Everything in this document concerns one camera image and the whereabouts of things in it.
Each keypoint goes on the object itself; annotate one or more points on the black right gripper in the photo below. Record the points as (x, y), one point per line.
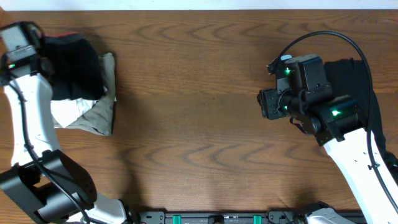
(267, 98)

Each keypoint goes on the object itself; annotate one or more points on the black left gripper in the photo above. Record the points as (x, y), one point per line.
(49, 63)

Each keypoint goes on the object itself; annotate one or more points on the black leggings with red waistband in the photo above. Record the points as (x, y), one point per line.
(77, 72)

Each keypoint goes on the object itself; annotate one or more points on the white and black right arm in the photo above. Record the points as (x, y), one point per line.
(338, 124)

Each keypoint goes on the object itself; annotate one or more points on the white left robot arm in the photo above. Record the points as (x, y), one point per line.
(44, 182)

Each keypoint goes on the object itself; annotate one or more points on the white folded shirt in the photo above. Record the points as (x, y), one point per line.
(66, 112)

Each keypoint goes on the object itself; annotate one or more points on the black folded garment at right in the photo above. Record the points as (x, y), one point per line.
(349, 77)

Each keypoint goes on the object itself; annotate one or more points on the grey-green folded garment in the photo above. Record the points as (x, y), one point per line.
(99, 119)

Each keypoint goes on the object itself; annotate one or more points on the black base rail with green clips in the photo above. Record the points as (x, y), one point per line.
(315, 213)

